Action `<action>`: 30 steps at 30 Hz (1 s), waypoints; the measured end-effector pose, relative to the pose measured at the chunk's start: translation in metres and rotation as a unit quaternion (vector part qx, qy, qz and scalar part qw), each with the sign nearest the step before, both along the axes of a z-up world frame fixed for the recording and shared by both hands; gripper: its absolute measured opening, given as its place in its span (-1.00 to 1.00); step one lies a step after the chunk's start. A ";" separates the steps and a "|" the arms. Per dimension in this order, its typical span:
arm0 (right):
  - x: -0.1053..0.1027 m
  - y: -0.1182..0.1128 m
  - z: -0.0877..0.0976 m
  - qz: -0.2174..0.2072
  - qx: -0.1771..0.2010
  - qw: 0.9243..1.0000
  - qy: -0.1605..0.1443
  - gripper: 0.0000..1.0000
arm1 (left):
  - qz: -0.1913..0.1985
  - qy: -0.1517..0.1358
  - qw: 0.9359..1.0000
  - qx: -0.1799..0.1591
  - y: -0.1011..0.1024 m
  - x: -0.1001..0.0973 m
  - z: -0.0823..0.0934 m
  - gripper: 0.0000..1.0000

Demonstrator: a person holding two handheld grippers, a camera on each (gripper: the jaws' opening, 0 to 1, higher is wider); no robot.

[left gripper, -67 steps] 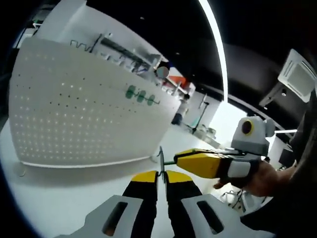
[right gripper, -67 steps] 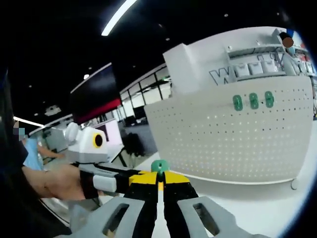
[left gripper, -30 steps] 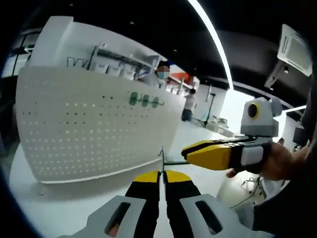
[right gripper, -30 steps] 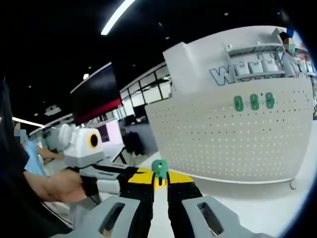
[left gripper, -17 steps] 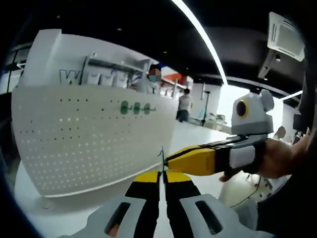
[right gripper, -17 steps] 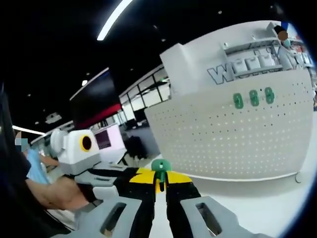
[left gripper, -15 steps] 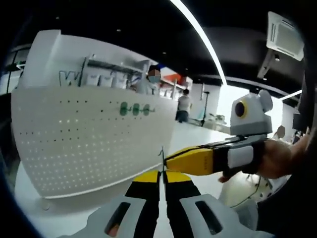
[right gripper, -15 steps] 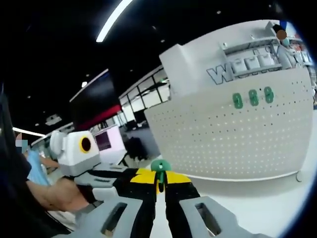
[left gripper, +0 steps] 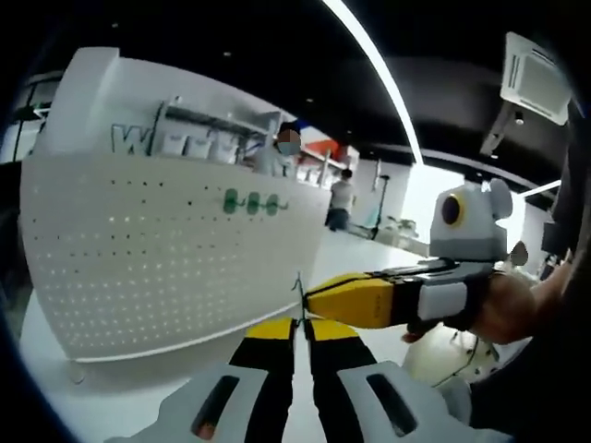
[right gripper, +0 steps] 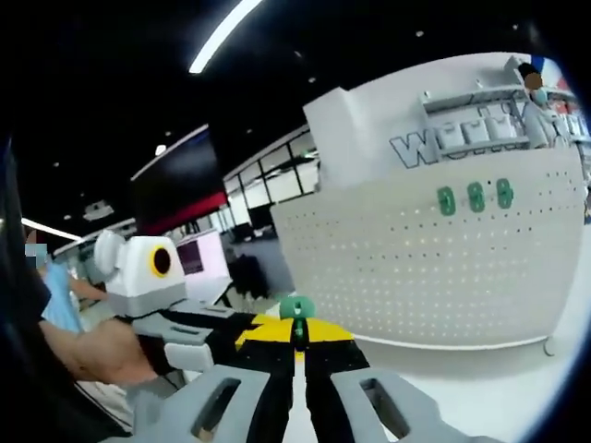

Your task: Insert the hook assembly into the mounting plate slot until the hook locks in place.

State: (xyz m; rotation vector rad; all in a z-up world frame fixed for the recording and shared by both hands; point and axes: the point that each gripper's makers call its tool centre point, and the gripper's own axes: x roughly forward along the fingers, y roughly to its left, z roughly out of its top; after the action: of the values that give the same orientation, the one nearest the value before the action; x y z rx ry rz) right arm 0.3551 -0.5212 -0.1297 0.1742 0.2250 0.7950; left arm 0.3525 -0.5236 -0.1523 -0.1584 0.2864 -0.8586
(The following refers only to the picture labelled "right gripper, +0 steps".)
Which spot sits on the person's left hand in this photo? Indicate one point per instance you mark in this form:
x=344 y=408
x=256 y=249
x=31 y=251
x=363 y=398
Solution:
x=120 y=355

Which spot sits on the black office chair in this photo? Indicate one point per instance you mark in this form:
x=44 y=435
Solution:
x=249 y=277

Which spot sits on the white kiosk with purple screen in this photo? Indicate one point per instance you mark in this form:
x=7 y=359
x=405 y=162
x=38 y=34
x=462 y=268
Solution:
x=191 y=258

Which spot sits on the person's dark clothing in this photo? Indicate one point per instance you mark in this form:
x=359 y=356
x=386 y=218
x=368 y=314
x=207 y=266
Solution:
x=23 y=346

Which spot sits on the short ceiling light strip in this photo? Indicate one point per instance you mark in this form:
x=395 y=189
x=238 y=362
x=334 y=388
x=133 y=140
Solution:
x=55 y=231

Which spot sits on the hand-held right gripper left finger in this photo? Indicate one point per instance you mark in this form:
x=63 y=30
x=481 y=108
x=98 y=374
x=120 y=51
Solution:
x=272 y=369

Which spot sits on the large dark wall screen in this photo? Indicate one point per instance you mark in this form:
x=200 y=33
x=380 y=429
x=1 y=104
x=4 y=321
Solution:
x=180 y=184

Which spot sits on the white perforated mounting plate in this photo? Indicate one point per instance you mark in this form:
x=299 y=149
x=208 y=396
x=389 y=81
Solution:
x=415 y=277

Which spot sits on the white storage rack with bins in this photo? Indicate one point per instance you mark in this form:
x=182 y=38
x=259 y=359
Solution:
x=572 y=124

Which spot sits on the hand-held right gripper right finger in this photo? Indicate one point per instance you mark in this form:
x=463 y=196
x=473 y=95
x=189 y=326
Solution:
x=337 y=355

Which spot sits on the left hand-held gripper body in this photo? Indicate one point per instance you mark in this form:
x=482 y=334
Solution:
x=138 y=272

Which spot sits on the long ceiling light strip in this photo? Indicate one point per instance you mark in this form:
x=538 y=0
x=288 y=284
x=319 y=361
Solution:
x=217 y=41

